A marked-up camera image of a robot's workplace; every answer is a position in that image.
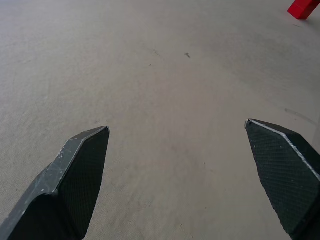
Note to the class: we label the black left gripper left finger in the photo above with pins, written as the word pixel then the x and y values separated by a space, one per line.
pixel 72 180

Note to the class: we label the red rectangular block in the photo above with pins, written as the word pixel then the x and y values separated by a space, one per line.
pixel 301 9

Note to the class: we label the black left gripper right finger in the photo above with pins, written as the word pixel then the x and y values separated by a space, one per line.
pixel 282 175

